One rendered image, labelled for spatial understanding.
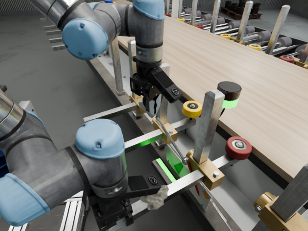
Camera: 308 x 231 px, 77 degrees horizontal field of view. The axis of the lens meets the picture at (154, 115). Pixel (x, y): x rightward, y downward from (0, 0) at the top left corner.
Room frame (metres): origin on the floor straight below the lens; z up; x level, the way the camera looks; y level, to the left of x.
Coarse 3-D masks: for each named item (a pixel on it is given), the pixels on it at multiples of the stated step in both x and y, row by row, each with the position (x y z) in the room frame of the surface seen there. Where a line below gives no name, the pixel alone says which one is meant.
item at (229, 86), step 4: (220, 84) 0.44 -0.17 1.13; (224, 84) 0.44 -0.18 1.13; (228, 84) 0.44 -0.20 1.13; (232, 84) 0.44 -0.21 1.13; (236, 84) 0.44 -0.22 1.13; (220, 88) 0.42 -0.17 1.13; (224, 88) 0.42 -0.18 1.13; (228, 88) 0.42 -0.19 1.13; (232, 88) 0.42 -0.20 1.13; (236, 88) 0.42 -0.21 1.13; (240, 88) 0.42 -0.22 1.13; (232, 92) 0.41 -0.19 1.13; (236, 92) 0.41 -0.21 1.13; (228, 100) 0.41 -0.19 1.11; (232, 100) 0.41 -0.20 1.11; (224, 108) 0.43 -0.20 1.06; (220, 112) 0.40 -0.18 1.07
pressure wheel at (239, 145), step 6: (234, 138) 0.47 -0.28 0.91; (240, 138) 0.47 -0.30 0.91; (228, 144) 0.44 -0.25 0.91; (234, 144) 0.44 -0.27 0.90; (240, 144) 0.43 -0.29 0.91; (246, 144) 0.44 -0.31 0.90; (228, 150) 0.42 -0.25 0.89; (234, 150) 0.41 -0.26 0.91; (240, 150) 0.41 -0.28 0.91; (246, 150) 0.41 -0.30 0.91; (234, 156) 0.41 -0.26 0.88; (240, 156) 0.40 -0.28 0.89; (246, 156) 0.40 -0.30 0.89
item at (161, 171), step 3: (153, 162) 0.52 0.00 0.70; (156, 162) 0.52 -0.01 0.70; (156, 165) 0.50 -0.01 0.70; (159, 165) 0.50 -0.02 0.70; (159, 168) 0.49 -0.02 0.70; (159, 171) 0.47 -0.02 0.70; (162, 171) 0.47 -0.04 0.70; (162, 174) 0.46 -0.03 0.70; (165, 174) 0.46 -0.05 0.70; (165, 177) 0.45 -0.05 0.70; (165, 180) 0.43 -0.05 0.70; (168, 180) 0.43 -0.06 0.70; (168, 183) 0.42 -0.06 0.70
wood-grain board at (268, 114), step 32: (192, 32) 1.71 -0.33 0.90; (192, 64) 1.08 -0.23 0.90; (224, 64) 1.08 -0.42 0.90; (256, 64) 1.08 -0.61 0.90; (288, 64) 1.08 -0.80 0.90; (192, 96) 0.74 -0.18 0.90; (256, 96) 0.74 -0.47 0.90; (288, 96) 0.74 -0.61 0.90; (224, 128) 0.55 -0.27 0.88; (256, 128) 0.52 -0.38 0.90; (288, 128) 0.52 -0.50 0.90; (288, 160) 0.38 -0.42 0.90
